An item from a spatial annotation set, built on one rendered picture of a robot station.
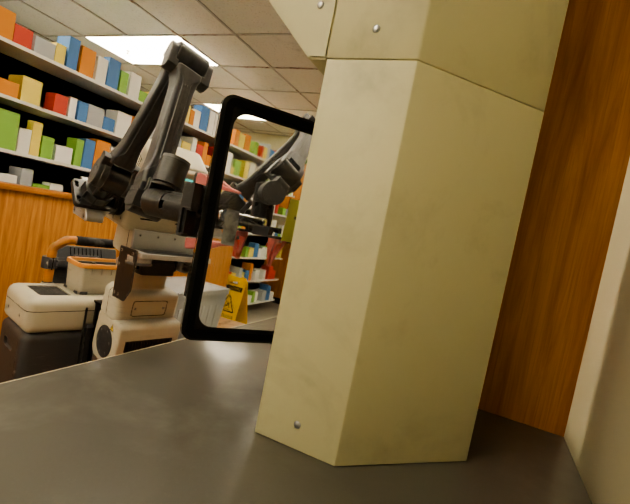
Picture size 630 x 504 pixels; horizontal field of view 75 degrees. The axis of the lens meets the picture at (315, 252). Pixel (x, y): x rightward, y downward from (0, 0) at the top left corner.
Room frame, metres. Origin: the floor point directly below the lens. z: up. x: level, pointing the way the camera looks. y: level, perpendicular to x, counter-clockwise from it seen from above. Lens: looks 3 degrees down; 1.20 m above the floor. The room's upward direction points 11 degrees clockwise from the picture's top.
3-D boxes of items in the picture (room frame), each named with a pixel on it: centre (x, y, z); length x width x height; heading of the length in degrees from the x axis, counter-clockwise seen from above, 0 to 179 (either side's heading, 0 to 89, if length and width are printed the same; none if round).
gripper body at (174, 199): (0.80, 0.27, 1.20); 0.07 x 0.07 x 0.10; 67
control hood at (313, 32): (0.67, 0.02, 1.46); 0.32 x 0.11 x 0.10; 157
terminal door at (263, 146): (0.72, 0.05, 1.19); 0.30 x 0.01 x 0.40; 118
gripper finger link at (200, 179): (0.77, 0.20, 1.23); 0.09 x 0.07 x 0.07; 67
